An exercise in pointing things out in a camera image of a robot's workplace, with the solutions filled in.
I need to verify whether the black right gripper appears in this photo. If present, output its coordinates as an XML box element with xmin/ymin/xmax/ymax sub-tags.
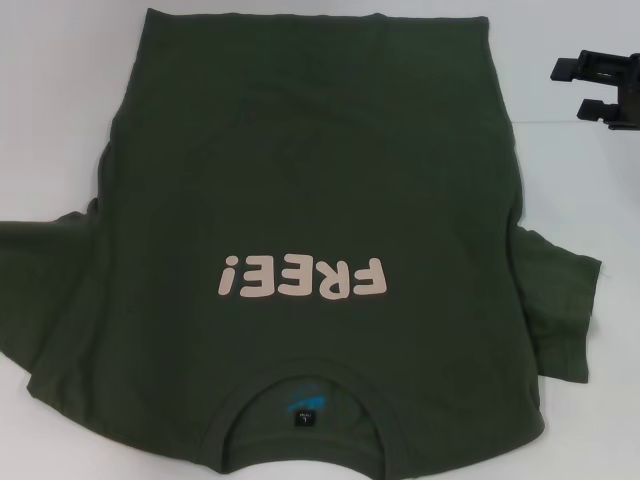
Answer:
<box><xmin>548</xmin><ymin>47</ymin><xmax>640</xmax><ymax>132</ymax></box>

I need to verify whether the dark green FREE t-shirt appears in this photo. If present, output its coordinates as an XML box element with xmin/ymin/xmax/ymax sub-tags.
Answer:
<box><xmin>0</xmin><ymin>7</ymin><xmax>604</xmax><ymax>480</ymax></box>

